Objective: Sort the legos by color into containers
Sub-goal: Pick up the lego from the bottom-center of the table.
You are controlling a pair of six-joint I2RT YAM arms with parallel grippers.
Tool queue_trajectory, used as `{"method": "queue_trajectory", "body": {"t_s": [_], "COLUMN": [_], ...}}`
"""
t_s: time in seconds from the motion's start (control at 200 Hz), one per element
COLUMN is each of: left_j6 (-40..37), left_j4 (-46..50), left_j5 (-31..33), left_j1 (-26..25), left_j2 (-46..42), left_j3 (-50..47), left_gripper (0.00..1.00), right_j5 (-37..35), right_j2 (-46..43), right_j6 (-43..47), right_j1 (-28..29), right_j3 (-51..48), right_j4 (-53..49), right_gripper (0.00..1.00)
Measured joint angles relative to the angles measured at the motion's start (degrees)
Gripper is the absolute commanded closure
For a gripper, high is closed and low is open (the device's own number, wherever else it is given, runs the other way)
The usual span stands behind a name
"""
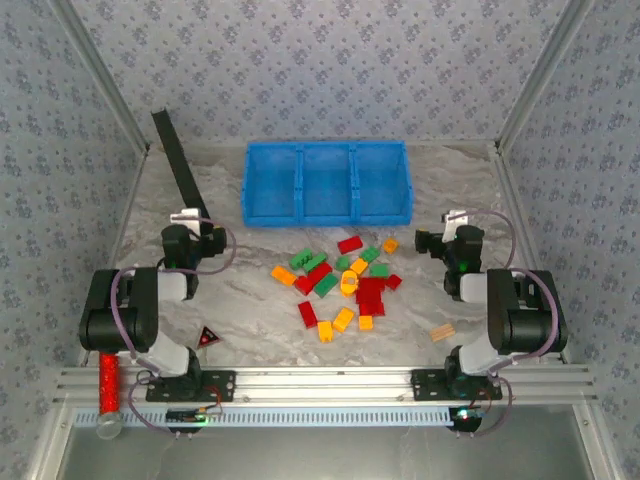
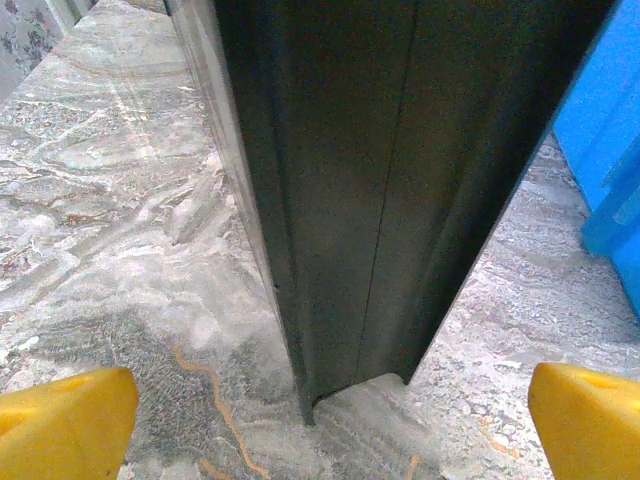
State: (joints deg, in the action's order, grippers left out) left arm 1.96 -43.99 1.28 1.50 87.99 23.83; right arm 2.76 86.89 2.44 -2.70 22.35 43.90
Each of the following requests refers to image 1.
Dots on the small circuit board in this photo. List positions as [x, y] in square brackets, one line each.
[465, 417]
[185, 415]

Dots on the small green lego brick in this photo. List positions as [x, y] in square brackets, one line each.
[342, 263]

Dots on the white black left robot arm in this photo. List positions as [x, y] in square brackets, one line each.
[120, 320]

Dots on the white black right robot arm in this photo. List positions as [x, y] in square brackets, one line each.
[525, 320]

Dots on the red glitter tube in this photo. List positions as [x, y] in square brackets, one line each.
[110, 380]

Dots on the aluminium side rail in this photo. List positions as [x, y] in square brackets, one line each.
[125, 220]
[511, 190]

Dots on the yellow lego brick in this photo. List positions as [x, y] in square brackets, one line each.
[343, 320]
[283, 275]
[358, 266]
[365, 322]
[390, 245]
[325, 331]

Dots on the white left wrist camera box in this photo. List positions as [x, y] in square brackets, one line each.
[192, 217]

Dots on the black grey checkered chessboard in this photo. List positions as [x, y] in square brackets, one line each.
[175, 155]

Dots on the aluminium frame leg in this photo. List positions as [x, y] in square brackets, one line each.
[47, 445]
[600, 445]

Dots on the small red lego brick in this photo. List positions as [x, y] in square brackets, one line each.
[393, 281]

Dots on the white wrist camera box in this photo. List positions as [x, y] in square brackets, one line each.
[192, 217]
[452, 225]

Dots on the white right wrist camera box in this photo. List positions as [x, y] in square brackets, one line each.
[452, 225]

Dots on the red black triangle sign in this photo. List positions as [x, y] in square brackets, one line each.
[207, 340]

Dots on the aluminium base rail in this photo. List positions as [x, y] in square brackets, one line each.
[320, 382]

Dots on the slatted wooden block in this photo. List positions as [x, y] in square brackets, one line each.
[443, 333]

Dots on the aluminium frame post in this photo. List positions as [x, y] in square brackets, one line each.
[540, 75]
[102, 75]

